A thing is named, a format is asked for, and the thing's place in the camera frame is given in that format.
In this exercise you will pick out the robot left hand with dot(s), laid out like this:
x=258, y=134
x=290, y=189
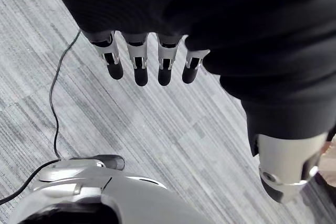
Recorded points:
x=236, y=24

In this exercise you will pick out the silver robot leg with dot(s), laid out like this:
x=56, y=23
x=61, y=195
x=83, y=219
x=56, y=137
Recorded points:
x=105, y=195

